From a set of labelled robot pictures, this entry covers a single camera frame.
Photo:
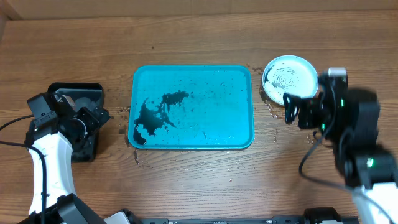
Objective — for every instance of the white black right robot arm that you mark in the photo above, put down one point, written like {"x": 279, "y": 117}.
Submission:
{"x": 348, "y": 117}

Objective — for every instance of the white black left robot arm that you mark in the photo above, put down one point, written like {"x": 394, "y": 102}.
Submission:
{"x": 59, "y": 128}

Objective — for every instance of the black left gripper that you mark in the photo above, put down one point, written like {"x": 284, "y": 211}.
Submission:
{"x": 94, "y": 122}

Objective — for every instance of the black water basin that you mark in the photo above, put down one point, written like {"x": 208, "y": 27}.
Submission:
{"x": 84, "y": 95}

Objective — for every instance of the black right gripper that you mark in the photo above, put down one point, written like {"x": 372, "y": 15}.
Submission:
{"x": 302, "y": 109}

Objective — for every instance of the light blue plate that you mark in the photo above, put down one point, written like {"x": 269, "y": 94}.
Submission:
{"x": 289, "y": 74}

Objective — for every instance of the blue plastic tray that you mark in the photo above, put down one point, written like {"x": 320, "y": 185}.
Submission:
{"x": 191, "y": 107}

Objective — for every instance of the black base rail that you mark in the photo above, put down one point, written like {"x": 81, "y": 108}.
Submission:
{"x": 295, "y": 219}

